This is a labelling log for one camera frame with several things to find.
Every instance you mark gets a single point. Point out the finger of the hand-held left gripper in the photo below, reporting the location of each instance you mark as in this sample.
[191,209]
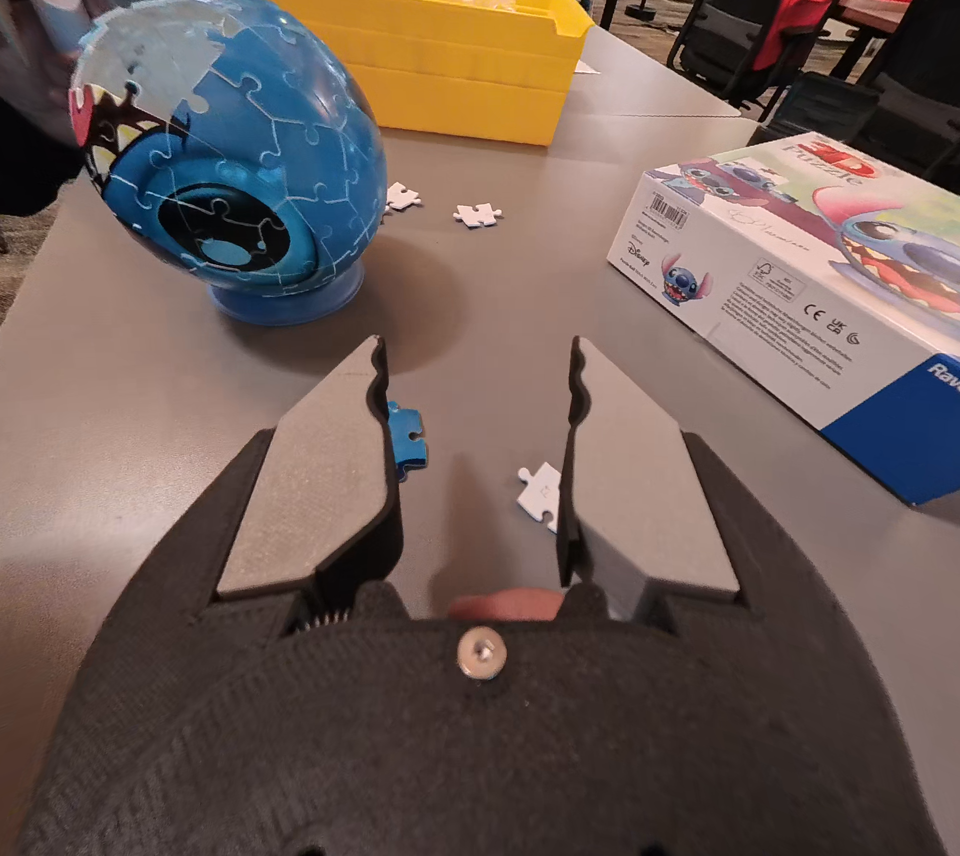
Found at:
[34,46]

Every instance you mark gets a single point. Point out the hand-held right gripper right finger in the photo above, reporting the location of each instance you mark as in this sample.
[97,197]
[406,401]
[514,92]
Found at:
[637,496]

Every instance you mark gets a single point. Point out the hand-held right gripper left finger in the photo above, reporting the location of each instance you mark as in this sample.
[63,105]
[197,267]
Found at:
[315,496]

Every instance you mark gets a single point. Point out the blue puzzle piece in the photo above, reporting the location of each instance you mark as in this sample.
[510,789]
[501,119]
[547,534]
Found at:
[409,436]

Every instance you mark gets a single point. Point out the blue puzzle ball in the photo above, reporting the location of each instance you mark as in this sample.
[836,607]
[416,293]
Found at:
[247,121]

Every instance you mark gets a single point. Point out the person's left forearm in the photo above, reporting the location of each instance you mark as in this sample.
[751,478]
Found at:
[30,174]

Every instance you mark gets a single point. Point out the cartoon printed puzzle box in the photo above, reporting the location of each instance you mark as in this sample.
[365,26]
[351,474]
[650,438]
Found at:
[787,286]

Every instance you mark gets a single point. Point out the person's right hand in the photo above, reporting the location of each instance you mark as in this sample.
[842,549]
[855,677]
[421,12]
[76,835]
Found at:
[506,605]

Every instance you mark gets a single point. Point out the yellow plastic bin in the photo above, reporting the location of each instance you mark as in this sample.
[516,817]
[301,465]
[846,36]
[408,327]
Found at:
[450,84]

